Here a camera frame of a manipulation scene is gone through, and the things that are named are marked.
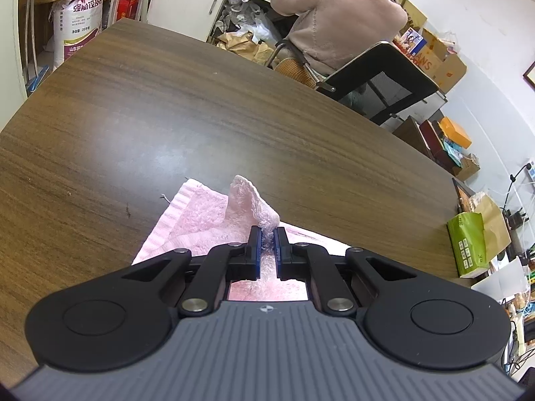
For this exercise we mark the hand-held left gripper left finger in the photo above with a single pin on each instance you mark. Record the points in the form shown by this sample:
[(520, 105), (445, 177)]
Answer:
[(255, 255)]

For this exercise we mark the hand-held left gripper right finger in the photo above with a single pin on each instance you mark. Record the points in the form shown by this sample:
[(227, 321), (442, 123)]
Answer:
[(281, 255)]

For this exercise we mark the pink towel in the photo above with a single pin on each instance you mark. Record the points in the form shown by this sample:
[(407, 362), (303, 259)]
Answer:
[(192, 217)]

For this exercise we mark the green tissue pack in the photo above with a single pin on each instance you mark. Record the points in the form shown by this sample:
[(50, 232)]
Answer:
[(468, 238)]

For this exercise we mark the black office chair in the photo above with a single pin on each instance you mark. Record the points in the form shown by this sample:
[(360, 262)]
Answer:
[(376, 79)]

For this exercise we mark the brown paper bag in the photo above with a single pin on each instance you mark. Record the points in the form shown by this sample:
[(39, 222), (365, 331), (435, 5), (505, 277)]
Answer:
[(246, 48)]

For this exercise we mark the orange flat box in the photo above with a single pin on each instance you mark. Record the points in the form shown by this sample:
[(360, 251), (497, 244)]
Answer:
[(455, 131)]

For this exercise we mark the white paper sheet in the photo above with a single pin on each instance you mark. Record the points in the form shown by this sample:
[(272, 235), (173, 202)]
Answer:
[(499, 277)]

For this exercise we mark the white plastic bags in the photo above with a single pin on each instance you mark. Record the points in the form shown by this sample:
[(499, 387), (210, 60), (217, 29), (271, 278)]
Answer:
[(250, 12)]

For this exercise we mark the printed cardboard boxes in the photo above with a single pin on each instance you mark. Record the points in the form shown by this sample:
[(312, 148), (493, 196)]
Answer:
[(434, 58)]

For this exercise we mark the white power strip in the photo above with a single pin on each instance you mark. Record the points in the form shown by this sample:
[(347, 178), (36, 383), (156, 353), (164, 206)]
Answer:
[(530, 171)]

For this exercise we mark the red gift box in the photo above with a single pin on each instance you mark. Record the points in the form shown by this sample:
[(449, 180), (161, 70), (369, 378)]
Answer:
[(127, 8)]

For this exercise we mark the white printed sack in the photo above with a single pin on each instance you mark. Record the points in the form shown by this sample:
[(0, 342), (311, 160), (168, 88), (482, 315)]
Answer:
[(79, 25)]

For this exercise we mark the mop with teal clip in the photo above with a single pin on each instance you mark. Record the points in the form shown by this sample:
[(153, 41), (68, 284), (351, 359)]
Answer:
[(33, 50)]

